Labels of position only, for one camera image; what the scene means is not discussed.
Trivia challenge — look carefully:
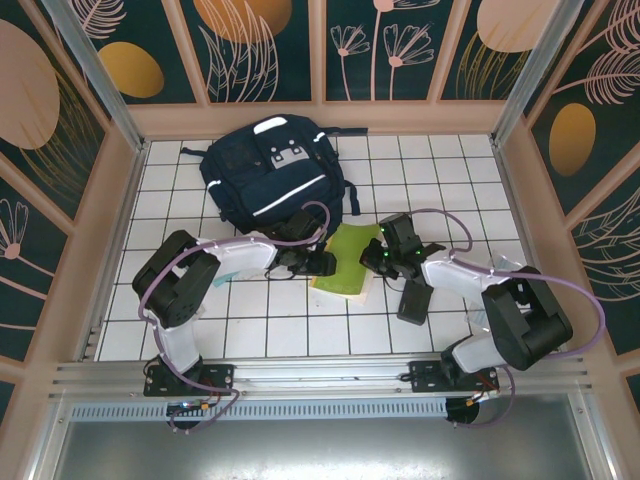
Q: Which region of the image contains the green notebook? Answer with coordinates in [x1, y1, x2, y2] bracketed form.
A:
[308, 222, 384, 296]

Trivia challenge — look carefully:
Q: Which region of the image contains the yellow picture book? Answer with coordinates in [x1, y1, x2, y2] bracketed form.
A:
[309, 237, 375, 306]

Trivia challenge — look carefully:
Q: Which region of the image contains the black pencil case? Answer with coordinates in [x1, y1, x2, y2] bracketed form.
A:
[397, 279, 435, 325]

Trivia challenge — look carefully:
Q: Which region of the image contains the navy blue backpack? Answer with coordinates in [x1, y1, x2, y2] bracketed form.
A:
[180, 113, 370, 244]

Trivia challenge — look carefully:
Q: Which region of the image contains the grey metal sheet panel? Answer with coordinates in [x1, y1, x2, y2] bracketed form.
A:
[49, 418, 601, 480]

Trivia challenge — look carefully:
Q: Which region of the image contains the small circuit board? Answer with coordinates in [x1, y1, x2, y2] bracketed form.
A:
[167, 400, 211, 416]

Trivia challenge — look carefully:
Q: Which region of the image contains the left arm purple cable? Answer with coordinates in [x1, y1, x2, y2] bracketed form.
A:
[138, 201, 331, 434]

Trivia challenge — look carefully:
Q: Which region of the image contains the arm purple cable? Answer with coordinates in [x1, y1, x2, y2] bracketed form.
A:
[407, 208, 606, 430]
[138, 201, 331, 434]

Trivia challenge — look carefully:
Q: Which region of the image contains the long aluminium mounting rail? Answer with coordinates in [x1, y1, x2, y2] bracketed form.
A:
[49, 353, 591, 399]

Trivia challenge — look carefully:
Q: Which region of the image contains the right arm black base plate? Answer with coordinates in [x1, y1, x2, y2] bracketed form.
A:
[408, 357, 500, 396]

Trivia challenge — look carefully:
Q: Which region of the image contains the grey slotted cable duct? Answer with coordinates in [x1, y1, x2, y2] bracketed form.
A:
[69, 399, 451, 421]

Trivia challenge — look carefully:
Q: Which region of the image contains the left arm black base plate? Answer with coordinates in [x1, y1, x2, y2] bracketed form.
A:
[143, 362, 236, 399]

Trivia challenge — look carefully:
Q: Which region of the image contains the aluminium side rail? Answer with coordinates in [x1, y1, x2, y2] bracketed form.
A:
[74, 139, 151, 364]

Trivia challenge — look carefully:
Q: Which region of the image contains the aluminium corner post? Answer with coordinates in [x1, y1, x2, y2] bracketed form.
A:
[492, 0, 584, 149]
[42, 0, 151, 151]

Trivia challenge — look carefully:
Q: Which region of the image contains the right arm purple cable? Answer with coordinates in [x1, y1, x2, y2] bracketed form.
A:
[407, 208, 606, 430]

